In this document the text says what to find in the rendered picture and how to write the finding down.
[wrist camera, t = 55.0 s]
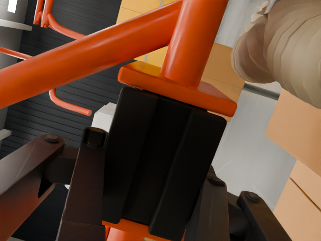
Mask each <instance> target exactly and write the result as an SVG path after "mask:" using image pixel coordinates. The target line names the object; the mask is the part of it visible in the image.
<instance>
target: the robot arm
mask: <svg viewBox="0 0 321 241"><path fill-rule="evenodd" d="M107 135H108V132H107V131H106V130H104V129H101V128H98V127H85V128H84V132H83V135H82V139H81V143H80V147H66V146H64V145H65V140H64V139H63V138H61V137H59V136H56V135H54V134H43V135H40V136H38V137H37V138H35V139H33V140H32V141H30V142H29V143H27V144H25V145H24V146H22V147H21V148H19V149H17V150H16V151H14V152H12V153H11V154H9V155H7V156H6V157H4V158H2V159H1V160H0V241H7V240H8V239H9V237H10V236H11V235H12V234H13V233H14V232H15V231H16V230H17V229H18V227H19V226H20V225H21V224H22V223H23V222H24V221H25V220H26V219H27V218H28V217H29V216H30V215H31V214H32V212H33V211H34V210H35V209H36V208H37V207H38V206H39V205H40V204H41V202H42V201H43V200H44V199H45V198H46V197H47V196H48V195H49V194H50V192H51V191H52V190H53V189H54V187H55V184H62V185H70V186H69V190H68V194H67V198H66V202H65V206H64V210H63V214H62V218H61V221H60V225H59V229H58V233H57V236H56V240H55V241H106V227H103V226H102V214H103V191H104V168H105V153H103V149H104V146H105V143H106V139H107ZM184 241H292V239H291V238H290V236H289V235H288V234H287V233H286V231H285V230H284V228H283V227H282V225H281V224H280V222H279V221H278V220H277V218H276V217H275V215H274V214H273V213H272V211H271V210H270V208H269V207H268V205H267V204H266V203H265V201H264V200H263V199H262V198H261V197H260V196H258V194H255V193H254V192H249V191H241V192H240V195H239V196H236V195H234V194H232V193H230V192H228V191H227V185H226V183H225V182H224V181H223V180H221V179H220V178H218V177H217V176H216V174H215V171H214V168H213V166H212V165H211V166H210V169H209V171H208V174H207V177H206V179H205V181H204V182H203V184H202V186H201V189H200V194H199V197H198V199H197V202H196V204H195V207H194V210H193V212H192V215H191V217H190V218H189V221H188V223H187V227H186V232H185V237H184Z"/></svg>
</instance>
